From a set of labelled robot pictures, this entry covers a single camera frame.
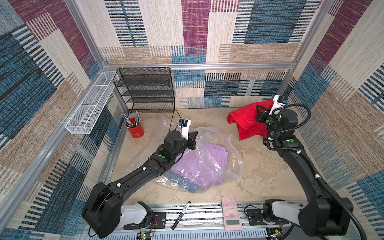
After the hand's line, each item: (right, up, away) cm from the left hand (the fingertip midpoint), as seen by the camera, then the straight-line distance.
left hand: (198, 132), depth 77 cm
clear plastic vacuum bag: (+21, -20, +8) cm, 30 cm away
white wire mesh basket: (-54, +7, -6) cm, 54 cm away
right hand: (+30, +13, -1) cm, 33 cm away
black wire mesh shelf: (-36, +29, +32) cm, 56 cm away
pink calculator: (+16, -41, -4) cm, 44 cm away
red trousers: (+26, +3, 0) cm, 26 cm away
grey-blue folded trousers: (-9, -27, +4) cm, 28 cm away
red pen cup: (-39, -1, +23) cm, 46 cm away
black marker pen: (-9, -41, -3) cm, 42 cm away
